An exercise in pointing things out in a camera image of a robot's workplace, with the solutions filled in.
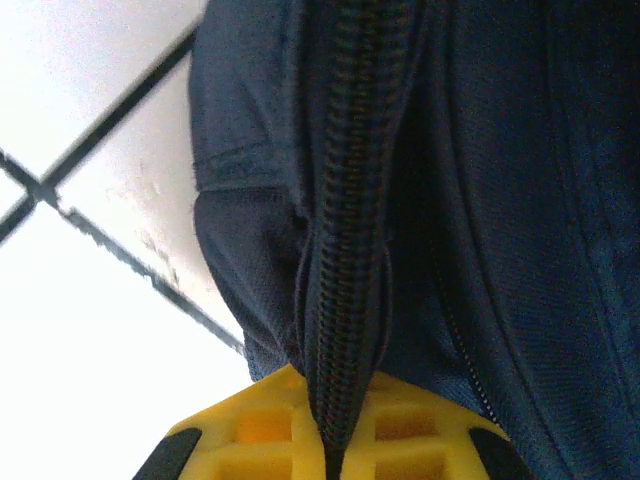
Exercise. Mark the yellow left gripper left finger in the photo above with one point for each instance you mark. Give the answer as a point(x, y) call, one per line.
point(240, 440)

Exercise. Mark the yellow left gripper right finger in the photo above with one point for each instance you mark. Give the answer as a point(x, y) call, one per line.
point(425, 445)

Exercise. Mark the navy blue backpack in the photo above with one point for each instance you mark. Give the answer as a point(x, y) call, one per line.
point(500, 200)

